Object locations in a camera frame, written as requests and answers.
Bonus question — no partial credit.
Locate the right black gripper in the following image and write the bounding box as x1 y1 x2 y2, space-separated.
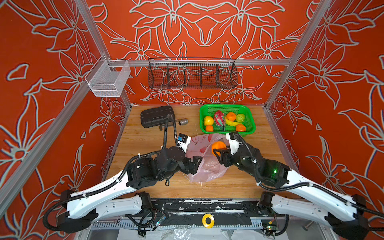
214 144 258 177

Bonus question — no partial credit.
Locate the orange tangerine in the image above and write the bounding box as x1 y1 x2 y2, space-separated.
236 124 247 133
226 112 237 122
205 125 214 132
211 141 227 155

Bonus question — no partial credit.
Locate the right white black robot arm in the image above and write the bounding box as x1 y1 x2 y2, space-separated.
211 132 384 240

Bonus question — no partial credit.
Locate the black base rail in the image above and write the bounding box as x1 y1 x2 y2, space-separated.
124 197 286 218

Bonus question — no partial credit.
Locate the yellow lemon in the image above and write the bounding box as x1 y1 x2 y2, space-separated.
203 116 215 126

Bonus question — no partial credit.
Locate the yellow green pear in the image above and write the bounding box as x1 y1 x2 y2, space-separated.
236 114 246 123

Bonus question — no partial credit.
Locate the black plastic tool case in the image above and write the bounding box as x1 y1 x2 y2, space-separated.
141 106 175 128

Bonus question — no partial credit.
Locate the green plastic basket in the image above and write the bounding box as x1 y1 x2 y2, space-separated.
199 105 256 136

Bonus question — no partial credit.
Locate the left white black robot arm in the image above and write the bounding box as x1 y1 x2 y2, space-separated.
43 129 203 233

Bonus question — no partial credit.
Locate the pink dragon fruit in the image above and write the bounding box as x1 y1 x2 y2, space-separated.
213 110 226 131

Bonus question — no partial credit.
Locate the metal wrench tool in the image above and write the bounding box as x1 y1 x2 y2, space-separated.
159 119 189 131

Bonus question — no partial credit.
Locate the yellow banana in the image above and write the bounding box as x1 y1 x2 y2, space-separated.
225 118 241 127

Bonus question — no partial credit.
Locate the black wire wall basket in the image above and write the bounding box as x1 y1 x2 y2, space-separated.
148 57 238 90

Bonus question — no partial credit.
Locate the pink plastic bag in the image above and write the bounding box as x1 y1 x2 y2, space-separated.
186 134 230 183

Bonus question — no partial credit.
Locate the yellow tape roll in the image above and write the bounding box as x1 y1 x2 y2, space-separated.
202 214 215 229

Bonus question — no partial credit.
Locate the white wire mesh basket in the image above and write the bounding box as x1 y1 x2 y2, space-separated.
85 55 131 97

